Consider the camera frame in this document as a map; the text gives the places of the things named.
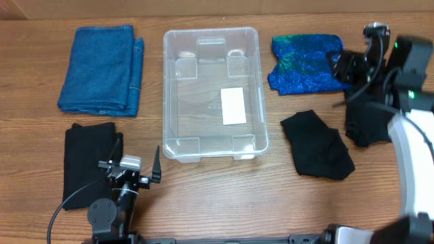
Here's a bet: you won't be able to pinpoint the white label in bin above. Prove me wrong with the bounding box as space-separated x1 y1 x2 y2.
220 87 247 125

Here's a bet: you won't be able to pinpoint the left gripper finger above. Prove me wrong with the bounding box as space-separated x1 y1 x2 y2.
151 146 161 184
107 138 120 162

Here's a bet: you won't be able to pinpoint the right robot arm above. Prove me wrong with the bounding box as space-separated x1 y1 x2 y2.
318 35 433 243

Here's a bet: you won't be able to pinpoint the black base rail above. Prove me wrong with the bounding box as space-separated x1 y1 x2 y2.
92 234 320 244

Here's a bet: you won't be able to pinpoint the black cloth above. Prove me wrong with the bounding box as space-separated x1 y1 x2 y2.
281 110 355 180
62 122 123 211
345 94 392 147

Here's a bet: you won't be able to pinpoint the shiny blue sequin cloth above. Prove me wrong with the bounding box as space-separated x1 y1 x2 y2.
268 34 351 96

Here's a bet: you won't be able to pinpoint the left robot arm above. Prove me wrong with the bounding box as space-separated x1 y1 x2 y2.
87 147 162 243

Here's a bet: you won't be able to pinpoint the clear plastic storage bin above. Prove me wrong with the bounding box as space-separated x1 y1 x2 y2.
162 27 270 163

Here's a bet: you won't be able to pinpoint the folded blue denim jeans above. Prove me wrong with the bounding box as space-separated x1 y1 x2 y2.
57 24 145 117

